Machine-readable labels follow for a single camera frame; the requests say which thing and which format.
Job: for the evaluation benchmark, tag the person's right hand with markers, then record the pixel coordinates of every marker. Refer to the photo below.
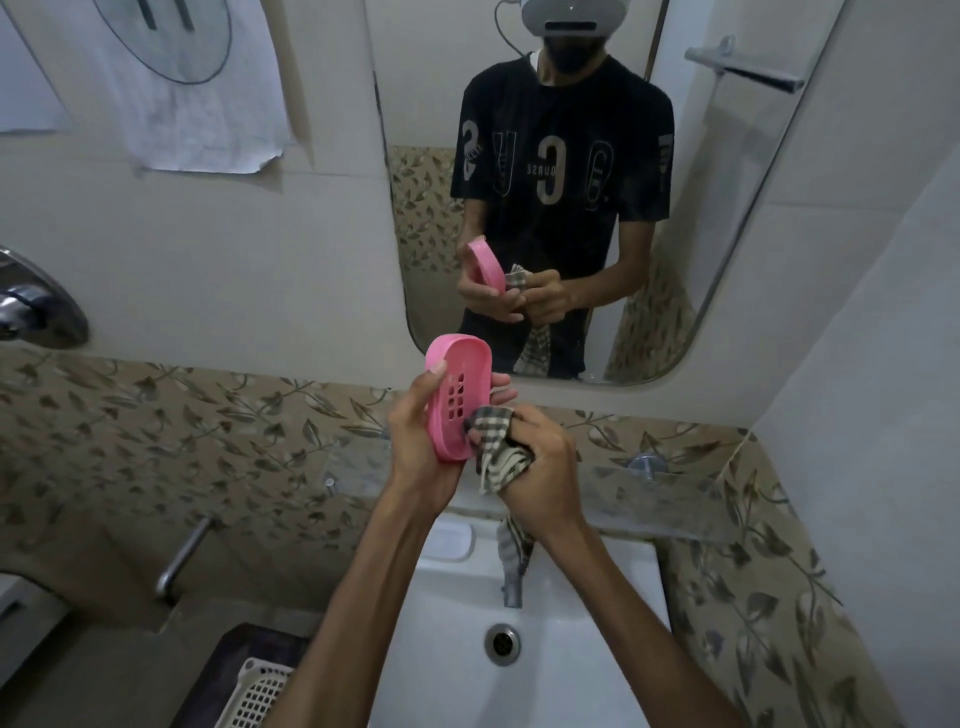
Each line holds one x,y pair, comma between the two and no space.
555,469

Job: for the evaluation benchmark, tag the person's left hand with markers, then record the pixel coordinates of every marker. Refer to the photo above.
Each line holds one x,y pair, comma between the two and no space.
409,450

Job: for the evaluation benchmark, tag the person's right fingers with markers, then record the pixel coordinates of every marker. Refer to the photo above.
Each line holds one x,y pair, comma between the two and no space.
534,433

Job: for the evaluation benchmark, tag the person's left thumb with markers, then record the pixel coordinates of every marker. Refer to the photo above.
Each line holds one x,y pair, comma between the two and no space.
429,382

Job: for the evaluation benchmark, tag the pink plastic soap dish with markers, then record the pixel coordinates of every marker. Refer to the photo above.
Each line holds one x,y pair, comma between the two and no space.
457,382

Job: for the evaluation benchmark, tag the checkered cleaning cloth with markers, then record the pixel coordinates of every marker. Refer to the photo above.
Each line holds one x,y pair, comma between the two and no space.
499,454

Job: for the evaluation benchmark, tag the person's right forearm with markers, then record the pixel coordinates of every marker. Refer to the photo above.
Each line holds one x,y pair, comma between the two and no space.
622,622

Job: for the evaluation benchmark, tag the person's left forearm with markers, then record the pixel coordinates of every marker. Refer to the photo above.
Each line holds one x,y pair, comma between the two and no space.
360,607

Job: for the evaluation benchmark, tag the chrome sink faucet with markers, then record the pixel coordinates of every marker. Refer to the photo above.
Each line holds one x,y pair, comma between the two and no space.
512,589

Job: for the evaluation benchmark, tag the white ceramic sink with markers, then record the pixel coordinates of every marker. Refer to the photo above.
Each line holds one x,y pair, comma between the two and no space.
585,637

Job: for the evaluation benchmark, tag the chrome sink drain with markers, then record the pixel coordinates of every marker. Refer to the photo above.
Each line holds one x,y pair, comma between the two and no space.
502,644

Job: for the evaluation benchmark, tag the dark purple bin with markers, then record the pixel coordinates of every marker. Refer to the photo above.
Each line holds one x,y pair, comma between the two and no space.
232,652

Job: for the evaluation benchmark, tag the large wrinkled paper sheet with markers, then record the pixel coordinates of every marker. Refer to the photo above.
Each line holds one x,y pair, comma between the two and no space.
202,112

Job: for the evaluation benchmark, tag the white plastic basket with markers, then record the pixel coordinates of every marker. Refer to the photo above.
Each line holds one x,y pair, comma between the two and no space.
259,694

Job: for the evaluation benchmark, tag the chrome shower valve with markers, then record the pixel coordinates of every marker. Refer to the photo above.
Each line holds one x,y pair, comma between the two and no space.
34,307

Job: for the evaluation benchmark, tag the white toilet tank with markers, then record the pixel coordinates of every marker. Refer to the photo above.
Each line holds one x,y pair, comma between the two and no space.
26,630

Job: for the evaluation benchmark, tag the chrome shelf bracket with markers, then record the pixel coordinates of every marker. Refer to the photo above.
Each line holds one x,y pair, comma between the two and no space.
646,464
330,482

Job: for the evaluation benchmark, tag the glass wall shelf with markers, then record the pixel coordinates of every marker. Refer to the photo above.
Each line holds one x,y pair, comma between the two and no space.
652,502

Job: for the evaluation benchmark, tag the chrome wall tap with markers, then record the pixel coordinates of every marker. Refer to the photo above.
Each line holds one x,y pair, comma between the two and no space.
180,559

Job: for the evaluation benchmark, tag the wall mirror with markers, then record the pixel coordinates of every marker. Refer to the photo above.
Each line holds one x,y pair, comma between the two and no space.
750,187

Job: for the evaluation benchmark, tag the chrome wall rack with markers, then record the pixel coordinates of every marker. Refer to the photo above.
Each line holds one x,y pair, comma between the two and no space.
739,67

